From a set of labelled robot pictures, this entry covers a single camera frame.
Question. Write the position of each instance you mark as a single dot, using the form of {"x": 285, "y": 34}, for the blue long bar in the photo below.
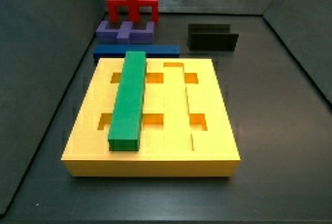
{"x": 116, "y": 51}

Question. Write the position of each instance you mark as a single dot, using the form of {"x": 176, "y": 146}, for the yellow slotted board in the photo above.
{"x": 186, "y": 139}

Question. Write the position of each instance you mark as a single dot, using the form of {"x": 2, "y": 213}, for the green long bar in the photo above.
{"x": 123, "y": 135}

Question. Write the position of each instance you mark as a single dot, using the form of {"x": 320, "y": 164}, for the black U-shaped block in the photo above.
{"x": 210, "y": 37}

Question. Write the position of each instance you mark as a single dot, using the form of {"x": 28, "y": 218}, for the purple comb-shaped block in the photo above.
{"x": 124, "y": 34}

